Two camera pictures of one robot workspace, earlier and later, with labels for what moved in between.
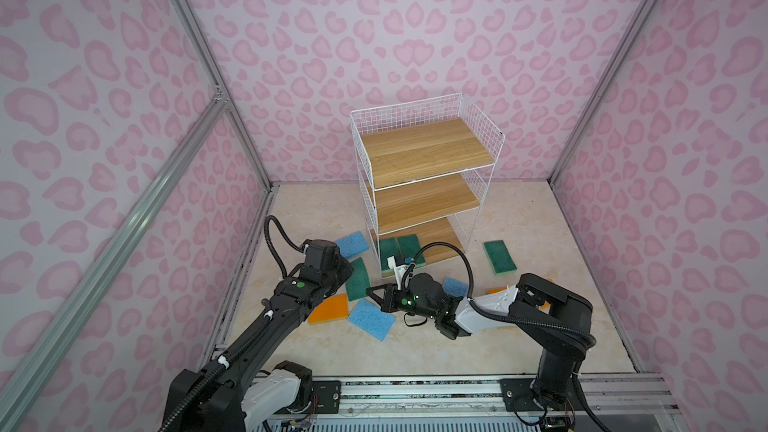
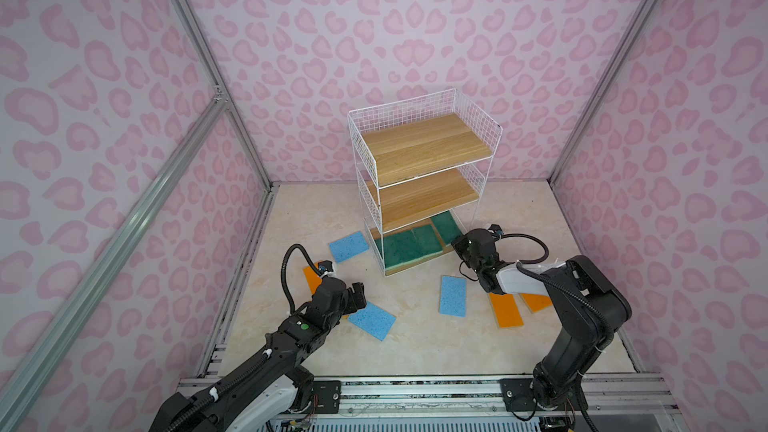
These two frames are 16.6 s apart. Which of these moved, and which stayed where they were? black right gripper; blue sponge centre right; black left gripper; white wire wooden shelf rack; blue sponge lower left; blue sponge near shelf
Moved: black right gripper; black left gripper
Stayed: white wire wooden shelf rack; blue sponge lower left; blue sponge centre right; blue sponge near shelf
